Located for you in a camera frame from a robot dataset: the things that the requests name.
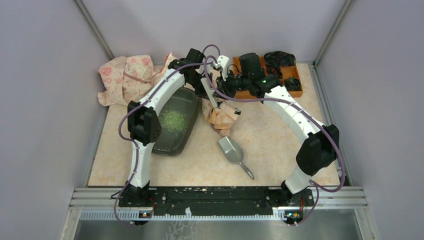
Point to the orange wooden compartment organizer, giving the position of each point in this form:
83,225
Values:
254,67

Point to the pink cat litter bag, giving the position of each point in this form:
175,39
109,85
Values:
222,118

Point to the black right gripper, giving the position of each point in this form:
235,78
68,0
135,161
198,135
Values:
224,86

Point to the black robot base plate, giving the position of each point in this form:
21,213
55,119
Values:
225,201

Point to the orange black rolled tie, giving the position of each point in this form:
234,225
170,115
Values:
276,71

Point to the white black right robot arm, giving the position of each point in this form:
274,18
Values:
319,142

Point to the aluminium front frame rail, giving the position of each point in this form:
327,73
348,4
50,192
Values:
98,203

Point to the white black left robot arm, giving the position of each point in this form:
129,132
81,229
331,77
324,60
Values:
144,125

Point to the grey bag sealing clip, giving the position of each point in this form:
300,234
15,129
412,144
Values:
209,92

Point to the pink floral cloth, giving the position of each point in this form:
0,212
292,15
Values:
130,78

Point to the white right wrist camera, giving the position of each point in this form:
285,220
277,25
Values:
221,65

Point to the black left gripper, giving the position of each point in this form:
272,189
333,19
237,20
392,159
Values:
201,93

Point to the green litter granules pile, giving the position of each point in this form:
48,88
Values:
172,120

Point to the dark grey litter box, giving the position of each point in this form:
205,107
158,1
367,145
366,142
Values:
173,144

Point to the grey metal litter scoop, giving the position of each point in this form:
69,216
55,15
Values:
234,154

